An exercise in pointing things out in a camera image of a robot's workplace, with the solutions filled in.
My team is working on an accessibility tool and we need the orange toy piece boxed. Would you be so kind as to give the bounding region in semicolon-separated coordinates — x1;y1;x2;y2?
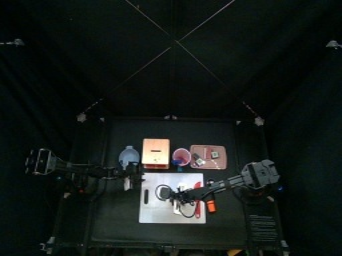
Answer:
205;198;217;214

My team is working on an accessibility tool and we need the wooden serving plate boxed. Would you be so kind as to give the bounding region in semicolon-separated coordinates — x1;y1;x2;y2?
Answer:
188;144;228;171

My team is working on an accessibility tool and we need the thin diagonal brace wire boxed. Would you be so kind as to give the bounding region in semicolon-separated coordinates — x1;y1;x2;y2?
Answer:
124;0;264;124
81;0;236;116

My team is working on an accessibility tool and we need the red plastic cup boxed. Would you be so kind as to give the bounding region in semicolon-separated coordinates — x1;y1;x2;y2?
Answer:
170;147;192;167

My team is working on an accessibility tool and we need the printed warning label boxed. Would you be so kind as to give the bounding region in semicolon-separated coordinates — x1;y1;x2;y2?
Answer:
247;214;277;243

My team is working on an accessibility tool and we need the grey bowl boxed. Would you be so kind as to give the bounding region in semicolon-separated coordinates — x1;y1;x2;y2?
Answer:
117;145;141;169

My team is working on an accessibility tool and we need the orange wooden box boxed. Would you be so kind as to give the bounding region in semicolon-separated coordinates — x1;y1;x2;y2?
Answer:
140;138;170;170

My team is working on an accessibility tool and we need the white cutting board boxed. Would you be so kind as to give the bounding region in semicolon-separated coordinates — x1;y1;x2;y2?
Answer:
137;172;206;225

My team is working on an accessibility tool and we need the red toy knife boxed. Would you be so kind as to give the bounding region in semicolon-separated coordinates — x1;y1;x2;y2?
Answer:
192;182;202;219

